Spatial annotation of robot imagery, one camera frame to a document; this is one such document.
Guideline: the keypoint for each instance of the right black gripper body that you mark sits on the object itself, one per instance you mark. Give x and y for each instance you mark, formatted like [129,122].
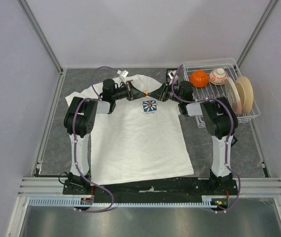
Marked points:
[169,93]

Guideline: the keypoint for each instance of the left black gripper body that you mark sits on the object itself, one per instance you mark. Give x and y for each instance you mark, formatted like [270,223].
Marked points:
[126,92]

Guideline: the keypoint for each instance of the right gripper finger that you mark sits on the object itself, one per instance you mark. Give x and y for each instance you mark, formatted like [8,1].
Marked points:
[157,92]
[157,97]

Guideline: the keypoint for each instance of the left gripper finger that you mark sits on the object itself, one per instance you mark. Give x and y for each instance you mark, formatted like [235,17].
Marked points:
[135,97]
[135,91]

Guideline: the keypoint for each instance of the red orange brooch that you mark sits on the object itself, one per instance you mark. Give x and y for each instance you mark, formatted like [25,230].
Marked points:
[146,93]

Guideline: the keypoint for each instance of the white t-shirt with flower print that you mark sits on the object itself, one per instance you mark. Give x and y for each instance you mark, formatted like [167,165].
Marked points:
[139,140]

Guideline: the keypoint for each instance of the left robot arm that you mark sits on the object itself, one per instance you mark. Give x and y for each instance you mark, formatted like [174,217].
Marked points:
[80,118]

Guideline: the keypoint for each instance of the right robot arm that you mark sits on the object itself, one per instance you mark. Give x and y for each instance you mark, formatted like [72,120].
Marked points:
[220,122]

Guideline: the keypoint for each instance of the black square box far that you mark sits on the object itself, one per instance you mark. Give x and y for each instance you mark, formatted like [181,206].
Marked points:
[167,79]

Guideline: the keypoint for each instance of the white bowl orange circles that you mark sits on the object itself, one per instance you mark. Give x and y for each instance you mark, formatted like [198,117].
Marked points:
[218,76]

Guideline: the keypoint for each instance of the white plate pink rim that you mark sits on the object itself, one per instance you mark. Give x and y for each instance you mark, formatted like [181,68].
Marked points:
[233,96]

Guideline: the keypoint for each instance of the beige plate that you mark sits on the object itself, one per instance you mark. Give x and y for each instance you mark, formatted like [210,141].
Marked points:
[246,93]

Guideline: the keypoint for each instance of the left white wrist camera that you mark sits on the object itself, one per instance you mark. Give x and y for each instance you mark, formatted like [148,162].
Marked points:
[122,75]

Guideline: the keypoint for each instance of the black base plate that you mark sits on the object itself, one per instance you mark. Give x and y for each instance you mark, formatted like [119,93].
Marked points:
[168,189]

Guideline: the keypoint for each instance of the light blue cable duct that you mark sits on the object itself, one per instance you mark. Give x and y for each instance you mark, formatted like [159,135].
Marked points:
[93,202]

